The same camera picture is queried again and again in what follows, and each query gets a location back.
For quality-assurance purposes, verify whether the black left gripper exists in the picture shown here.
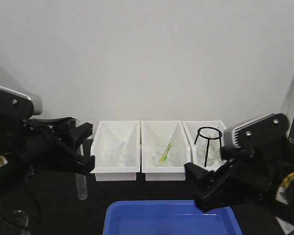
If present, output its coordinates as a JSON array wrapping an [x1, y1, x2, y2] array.
[[0, 117, 95, 186]]

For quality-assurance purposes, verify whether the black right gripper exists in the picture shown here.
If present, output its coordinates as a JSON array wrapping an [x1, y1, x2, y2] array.
[[184, 137, 294, 212]]

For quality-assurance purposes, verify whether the clear glass test tube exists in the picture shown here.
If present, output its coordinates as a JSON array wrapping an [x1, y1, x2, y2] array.
[[75, 173, 88, 200]]

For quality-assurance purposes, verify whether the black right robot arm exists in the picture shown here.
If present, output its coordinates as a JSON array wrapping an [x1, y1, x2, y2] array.
[[184, 138, 294, 226]]

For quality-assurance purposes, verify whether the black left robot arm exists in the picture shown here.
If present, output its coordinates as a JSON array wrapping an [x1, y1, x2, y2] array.
[[0, 117, 95, 232]]

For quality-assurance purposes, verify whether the glass flask in right bin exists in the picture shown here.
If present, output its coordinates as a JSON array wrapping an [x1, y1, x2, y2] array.
[[196, 141, 220, 167]]

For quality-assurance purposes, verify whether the blue plastic tray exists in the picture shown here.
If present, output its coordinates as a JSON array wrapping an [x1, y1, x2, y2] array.
[[103, 200, 242, 235]]

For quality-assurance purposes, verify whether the right white storage bin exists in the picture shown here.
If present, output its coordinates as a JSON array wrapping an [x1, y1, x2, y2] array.
[[182, 120, 226, 171]]

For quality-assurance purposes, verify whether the white storage bin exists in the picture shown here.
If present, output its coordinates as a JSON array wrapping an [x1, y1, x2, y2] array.
[[91, 120, 141, 182], [182, 120, 226, 171], [141, 120, 191, 182]]

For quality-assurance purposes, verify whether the yellow green dropper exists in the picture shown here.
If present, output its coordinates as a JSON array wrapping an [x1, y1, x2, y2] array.
[[159, 143, 172, 162]]

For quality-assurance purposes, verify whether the left white storage bin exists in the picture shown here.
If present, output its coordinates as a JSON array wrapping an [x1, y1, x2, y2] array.
[[91, 120, 141, 182]]

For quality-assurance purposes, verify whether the middle white storage bin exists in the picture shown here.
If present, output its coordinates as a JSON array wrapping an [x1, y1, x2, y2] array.
[[141, 120, 191, 182]]

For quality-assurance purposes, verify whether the glassware in left bin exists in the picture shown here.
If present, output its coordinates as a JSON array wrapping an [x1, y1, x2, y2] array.
[[104, 141, 135, 167]]

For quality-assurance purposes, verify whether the glass beaker in middle bin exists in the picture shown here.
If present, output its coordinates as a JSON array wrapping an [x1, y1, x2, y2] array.
[[151, 136, 178, 167]]

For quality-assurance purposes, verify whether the clear glass beaker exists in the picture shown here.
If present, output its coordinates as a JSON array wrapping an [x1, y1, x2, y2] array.
[[0, 210, 31, 235]]

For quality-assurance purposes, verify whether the black wire tripod stand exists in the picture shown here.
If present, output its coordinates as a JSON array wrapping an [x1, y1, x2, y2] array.
[[194, 126, 222, 169]]

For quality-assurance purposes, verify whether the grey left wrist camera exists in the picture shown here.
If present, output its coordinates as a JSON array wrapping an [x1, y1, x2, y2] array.
[[0, 86, 43, 120]]

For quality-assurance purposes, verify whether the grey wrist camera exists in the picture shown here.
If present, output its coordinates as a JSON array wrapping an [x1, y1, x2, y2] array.
[[223, 113, 290, 149], [0, 86, 43, 120]]

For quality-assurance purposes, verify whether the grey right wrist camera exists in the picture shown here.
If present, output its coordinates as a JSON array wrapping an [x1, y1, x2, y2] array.
[[223, 113, 290, 149]]

